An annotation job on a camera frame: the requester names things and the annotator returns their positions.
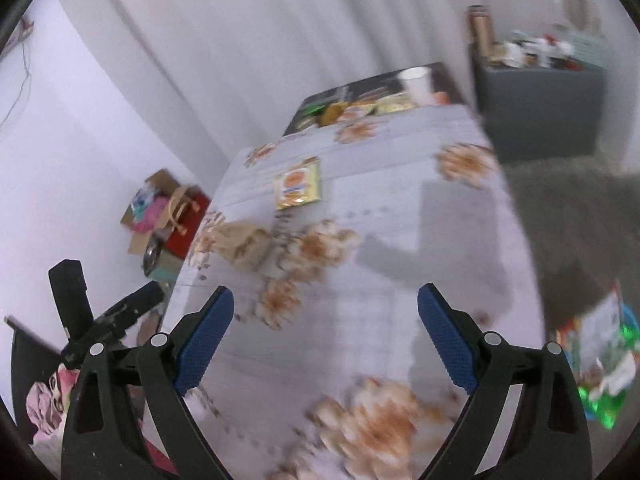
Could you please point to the white curtain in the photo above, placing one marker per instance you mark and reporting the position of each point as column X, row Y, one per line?
column 250, row 35

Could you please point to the brown cardboard box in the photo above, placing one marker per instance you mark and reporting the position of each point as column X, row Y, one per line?
column 160, row 180

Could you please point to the blue plastic waste basket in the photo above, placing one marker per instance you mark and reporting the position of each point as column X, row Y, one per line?
column 629, row 317

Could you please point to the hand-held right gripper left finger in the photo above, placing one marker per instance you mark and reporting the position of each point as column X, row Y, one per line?
column 205, row 340

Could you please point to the pink floral cloth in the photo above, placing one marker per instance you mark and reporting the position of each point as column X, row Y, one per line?
column 47, row 405

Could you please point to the green plastic storage basket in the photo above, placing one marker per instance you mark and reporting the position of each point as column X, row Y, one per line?
column 590, row 47

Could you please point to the floral tablecloth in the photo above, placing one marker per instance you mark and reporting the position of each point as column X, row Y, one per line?
column 380, row 220

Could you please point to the red gift bag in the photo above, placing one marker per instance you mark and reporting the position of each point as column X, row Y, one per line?
column 185, row 240

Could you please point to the crumpled white tissue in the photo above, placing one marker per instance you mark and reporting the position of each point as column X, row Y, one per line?
column 514, row 52

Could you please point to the table with dark printed top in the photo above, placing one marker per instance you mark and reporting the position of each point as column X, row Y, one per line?
column 320, row 100

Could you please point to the brown thermos bottle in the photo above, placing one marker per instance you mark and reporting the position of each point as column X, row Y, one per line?
column 480, row 30

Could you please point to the yellow snack packet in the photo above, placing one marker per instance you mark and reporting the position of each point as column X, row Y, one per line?
column 297, row 185

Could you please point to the grey cabinet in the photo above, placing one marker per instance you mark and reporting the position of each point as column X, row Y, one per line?
column 540, row 110

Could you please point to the white paper cup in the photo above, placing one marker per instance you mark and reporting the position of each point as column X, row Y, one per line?
column 416, row 85

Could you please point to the metal pot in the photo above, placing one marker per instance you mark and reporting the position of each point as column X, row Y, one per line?
column 151, row 257

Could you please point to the dark panel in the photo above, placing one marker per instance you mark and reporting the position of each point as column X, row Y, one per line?
column 30, row 355

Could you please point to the pink crumpled cloth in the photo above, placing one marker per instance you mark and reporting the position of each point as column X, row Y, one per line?
column 152, row 212

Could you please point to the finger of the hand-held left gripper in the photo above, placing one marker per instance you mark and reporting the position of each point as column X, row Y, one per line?
column 135, row 305
column 72, row 300

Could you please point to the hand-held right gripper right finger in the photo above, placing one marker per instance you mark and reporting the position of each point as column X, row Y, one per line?
column 450, row 340

